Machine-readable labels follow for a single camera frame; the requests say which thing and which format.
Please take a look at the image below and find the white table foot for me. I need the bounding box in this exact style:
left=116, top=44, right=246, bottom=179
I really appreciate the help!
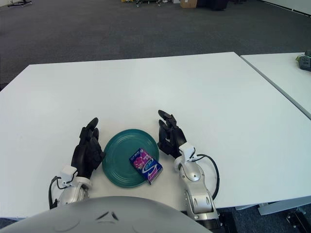
left=235, top=198, right=311, bottom=216

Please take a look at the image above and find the black floor stand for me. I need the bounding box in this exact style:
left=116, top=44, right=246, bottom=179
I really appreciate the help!
left=7, top=0, right=34, bottom=7

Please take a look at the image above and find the round green plate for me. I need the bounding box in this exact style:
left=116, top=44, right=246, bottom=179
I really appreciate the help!
left=102, top=128, right=160, bottom=188

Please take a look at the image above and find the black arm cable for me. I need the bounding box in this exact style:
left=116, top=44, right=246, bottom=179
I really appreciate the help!
left=48, top=176, right=62, bottom=210
left=194, top=153, right=221, bottom=200

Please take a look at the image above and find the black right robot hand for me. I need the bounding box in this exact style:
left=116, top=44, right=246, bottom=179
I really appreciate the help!
left=157, top=109, right=188, bottom=160

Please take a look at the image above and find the black metal base frame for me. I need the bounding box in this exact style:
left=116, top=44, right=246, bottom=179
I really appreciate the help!
left=286, top=208, right=311, bottom=233

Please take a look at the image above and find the brown cardboard box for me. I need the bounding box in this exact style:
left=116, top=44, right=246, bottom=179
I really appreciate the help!
left=179, top=0, right=197, bottom=9

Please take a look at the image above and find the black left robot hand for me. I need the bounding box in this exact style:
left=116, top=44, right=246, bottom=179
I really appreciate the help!
left=71, top=117, right=106, bottom=180

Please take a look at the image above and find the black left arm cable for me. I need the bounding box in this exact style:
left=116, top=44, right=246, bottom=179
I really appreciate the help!
left=48, top=176, right=62, bottom=210

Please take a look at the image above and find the black cabinet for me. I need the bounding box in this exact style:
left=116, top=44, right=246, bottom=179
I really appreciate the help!
left=196, top=0, right=229, bottom=11

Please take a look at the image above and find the grey green device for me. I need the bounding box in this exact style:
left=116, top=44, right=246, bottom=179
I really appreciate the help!
left=295, top=50, right=311, bottom=72

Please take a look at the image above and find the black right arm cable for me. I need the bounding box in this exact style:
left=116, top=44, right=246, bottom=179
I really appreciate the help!
left=194, top=153, right=221, bottom=200

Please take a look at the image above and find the blue purple gum pack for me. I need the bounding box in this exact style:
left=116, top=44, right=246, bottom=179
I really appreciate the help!
left=128, top=148, right=163, bottom=186

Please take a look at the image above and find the grey robot torso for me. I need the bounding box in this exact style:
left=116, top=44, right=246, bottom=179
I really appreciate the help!
left=0, top=196, right=212, bottom=233

